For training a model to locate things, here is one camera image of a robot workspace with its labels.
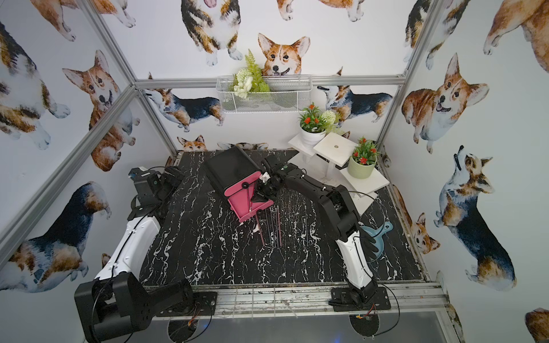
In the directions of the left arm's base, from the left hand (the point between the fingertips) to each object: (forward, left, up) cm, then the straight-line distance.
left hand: (173, 169), depth 82 cm
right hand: (-7, -27, -12) cm, 30 cm away
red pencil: (-11, -40, -23) cm, 47 cm away
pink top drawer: (-3, -23, -8) cm, 25 cm away
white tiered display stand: (+12, -63, -12) cm, 65 cm away
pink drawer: (-5, -26, -18) cm, 32 cm away
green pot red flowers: (0, -72, +1) cm, 72 cm away
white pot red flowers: (+19, -55, +5) cm, 59 cm away
